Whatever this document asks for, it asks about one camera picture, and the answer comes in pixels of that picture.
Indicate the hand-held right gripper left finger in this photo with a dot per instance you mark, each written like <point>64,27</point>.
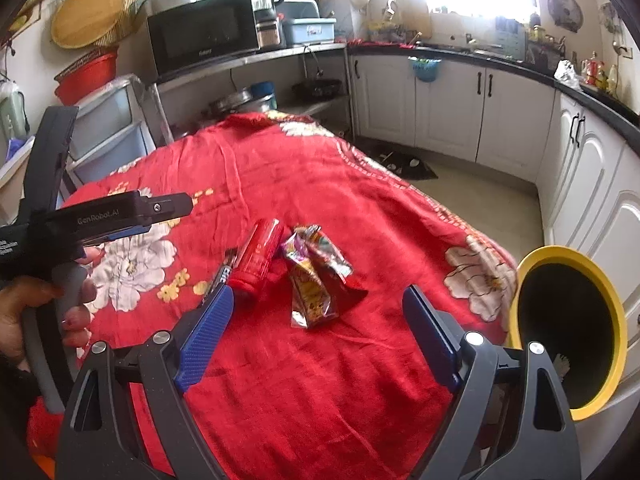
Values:
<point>205,340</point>

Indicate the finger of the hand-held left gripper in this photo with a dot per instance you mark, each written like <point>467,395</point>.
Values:
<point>165,206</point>

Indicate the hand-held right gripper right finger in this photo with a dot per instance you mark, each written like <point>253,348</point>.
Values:
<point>430,335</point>

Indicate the red plastic bottle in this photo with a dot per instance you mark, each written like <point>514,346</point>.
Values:
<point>255,255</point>

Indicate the yellow red snack packet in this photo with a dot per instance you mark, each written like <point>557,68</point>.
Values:
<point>312,300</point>

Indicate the colourful foil snack packet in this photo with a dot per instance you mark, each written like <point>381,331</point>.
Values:
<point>325,250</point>

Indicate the yellow trash bin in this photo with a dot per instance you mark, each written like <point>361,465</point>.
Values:
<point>565,310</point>

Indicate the person's left hand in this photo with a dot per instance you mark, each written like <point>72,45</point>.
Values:
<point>15,320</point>

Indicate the plastic drawer unit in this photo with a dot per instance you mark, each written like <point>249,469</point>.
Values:
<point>110,125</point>

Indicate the wide steel pan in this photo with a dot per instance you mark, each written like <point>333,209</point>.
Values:
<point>231,102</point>

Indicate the pale green appliance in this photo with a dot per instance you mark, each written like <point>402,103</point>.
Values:
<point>11,112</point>

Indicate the red floral tablecloth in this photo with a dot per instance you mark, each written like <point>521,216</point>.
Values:
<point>300,170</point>

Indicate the red plastic basin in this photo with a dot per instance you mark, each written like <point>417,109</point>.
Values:
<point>90,80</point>

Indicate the blue container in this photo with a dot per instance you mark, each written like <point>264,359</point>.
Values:
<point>264,96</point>

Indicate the dark floor mat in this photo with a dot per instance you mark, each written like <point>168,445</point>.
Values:
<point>407,165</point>

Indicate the black microwave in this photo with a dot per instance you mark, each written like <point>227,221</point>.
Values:
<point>200,35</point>

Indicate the steel shelf table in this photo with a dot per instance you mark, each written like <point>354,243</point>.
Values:
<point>280,57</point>

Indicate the round woven tray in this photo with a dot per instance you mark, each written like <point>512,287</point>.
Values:
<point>135,5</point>

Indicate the steel pot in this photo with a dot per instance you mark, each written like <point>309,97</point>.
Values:
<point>172,0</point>

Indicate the round bamboo tray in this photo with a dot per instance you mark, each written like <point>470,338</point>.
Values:
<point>85,15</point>

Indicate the black blender with steel base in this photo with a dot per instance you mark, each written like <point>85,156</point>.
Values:
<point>267,20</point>

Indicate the white kitchen cabinets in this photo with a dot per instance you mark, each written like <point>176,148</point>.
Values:
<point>450,110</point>

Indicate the blue-lidded plastic box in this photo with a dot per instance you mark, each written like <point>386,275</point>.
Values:
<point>312,30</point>

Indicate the blue hanging basket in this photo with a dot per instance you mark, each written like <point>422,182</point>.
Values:
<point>425,70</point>

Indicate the black kitchen countertop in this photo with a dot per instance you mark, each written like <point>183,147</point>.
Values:
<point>525,70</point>

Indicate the crumpled clear plastic bag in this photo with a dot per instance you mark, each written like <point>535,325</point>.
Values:
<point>567,74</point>

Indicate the wall fan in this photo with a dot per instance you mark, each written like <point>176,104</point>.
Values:
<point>565,10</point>

